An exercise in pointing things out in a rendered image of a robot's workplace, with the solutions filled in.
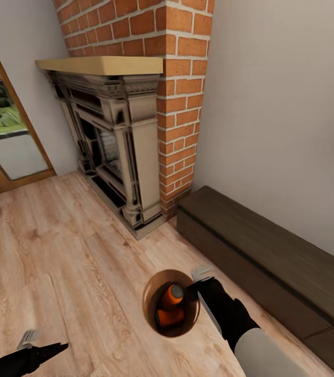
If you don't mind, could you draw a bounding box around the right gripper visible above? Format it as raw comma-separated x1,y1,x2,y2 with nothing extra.
186,281,199,303

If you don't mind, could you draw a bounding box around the can of soda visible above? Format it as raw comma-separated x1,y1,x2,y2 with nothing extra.
155,304,185,329
161,284,183,312

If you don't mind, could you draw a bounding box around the trash can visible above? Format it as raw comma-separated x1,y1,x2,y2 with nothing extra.
141,270,201,339

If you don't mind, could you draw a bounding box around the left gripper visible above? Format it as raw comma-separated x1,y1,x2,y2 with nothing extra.
0,343,69,377

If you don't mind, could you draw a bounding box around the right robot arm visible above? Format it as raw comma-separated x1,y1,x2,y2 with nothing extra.
186,264,310,377

